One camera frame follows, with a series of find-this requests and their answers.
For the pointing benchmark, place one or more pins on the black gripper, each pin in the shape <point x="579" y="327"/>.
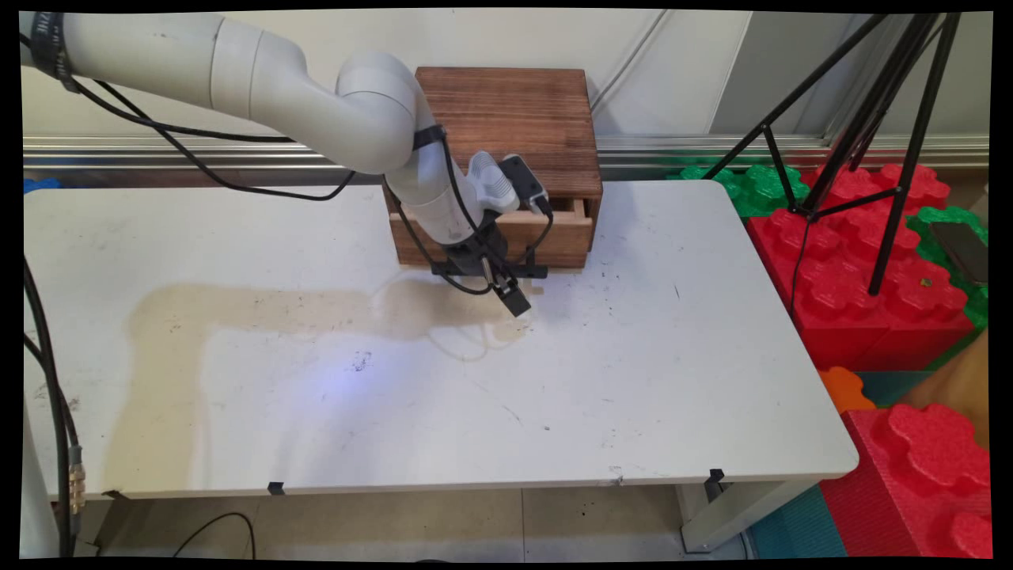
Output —
<point x="477" y="253"/>

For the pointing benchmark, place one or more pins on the light wooden drawer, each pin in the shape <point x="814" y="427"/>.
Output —
<point x="562" y="233"/>

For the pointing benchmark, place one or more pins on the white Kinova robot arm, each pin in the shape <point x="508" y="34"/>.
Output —
<point x="237" y="71"/>

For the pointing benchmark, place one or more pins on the brown wooden drawer cabinet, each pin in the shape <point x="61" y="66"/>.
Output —
<point x="526" y="119"/>

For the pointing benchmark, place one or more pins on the green foam block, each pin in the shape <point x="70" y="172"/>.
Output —
<point x="756" y="186"/>
<point x="977" y="305"/>

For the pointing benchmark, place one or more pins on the white table leg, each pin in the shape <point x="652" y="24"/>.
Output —
<point x="736" y="511"/>

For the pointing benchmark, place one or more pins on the large red foam block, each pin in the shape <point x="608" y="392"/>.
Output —
<point x="855" y="293"/>

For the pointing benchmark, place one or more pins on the orange foam block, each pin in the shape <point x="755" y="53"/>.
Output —
<point x="845" y="390"/>

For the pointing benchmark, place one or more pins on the teal foam mat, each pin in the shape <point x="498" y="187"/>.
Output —
<point x="799" y="526"/>

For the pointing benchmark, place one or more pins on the black tripod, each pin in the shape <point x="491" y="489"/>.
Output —
<point x="863" y="111"/>

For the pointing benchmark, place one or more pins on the dark smartphone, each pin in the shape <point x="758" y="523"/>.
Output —
<point x="961" y="249"/>

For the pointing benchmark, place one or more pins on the silver wrist camera black mount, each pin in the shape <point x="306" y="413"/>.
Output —
<point x="524" y="180"/>

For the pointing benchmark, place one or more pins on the aluminium wall rail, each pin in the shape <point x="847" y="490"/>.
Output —
<point x="158" y="150"/>

